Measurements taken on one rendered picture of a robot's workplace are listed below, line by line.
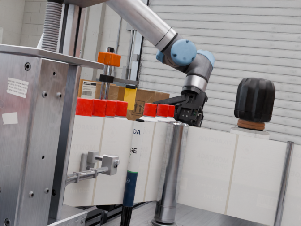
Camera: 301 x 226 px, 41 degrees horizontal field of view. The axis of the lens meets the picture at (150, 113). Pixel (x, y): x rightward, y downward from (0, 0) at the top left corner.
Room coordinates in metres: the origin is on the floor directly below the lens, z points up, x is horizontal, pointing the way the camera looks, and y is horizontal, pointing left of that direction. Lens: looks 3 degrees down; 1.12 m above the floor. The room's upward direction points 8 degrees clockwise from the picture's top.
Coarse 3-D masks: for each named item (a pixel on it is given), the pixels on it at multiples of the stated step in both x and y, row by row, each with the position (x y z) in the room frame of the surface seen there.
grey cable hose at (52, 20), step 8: (48, 0) 0.81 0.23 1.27; (56, 0) 0.81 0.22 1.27; (48, 8) 0.81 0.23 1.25; (56, 8) 0.81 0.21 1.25; (48, 16) 0.81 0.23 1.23; (56, 16) 0.81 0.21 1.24; (48, 24) 0.81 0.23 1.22; (56, 24) 0.81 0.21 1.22; (48, 32) 0.81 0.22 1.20; (56, 32) 0.82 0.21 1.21; (48, 40) 0.81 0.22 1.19; (56, 40) 0.82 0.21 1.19; (48, 48) 0.81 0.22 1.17; (56, 48) 0.82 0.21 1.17
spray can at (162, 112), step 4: (160, 104) 1.14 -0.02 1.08; (164, 104) 1.16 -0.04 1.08; (160, 108) 1.14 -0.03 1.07; (164, 108) 1.14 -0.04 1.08; (168, 108) 1.15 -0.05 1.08; (160, 112) 1.14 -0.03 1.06; (164, 112) 1.14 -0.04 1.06; (156, 116) 1.15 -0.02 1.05; (160, 116) 1.14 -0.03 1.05; (164, 116) 1.14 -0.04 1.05; (160, 120) 1.13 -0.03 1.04; (164, 120) 1.13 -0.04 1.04; (168, 120) 1.15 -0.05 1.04
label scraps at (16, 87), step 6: (12, 78) 0.43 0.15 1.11; (12, 84) 0.43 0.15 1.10; (18, 84) 0.43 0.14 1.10; (24, 84) 0.43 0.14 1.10; (12, 90) 0.43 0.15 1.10; (18, 90) 0.43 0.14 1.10; (24, 90) 0.43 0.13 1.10; (24, 96) 0.42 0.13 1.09; (6, 114) 0.43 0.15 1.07; (12, 114) 0.43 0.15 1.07; (6, 120) 0.43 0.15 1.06; (12, 120) 0.43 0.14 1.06
